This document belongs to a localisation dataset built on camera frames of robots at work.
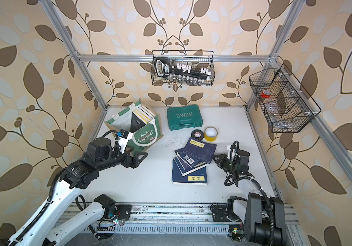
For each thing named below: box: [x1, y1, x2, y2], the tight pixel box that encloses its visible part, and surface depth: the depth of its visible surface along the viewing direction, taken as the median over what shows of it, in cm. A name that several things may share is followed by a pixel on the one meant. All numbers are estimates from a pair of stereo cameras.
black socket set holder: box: [155, 56, 211, 83], surface depth 86 cm
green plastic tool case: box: [166, 104, 204, 131], surface depth 110 cm
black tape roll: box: [190, 129, 205, 141], surface depth 106 cm
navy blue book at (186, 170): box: [173, 156, 211, 177], surface depth 86 cm
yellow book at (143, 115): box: [134, 107, 153, 123], surface depth 93 cm
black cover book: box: [130, 111, 146, 133], surface depth 93 cm
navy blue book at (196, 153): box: [173, 136, 218, 169], surface depth 91 cm
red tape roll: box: [260, 89, 272, 99], surface depth 84 cm
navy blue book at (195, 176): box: [171, 158, 208, 186], surface depth 85 cm
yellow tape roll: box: [203, 126, 219, 142], surface depth 104 cm
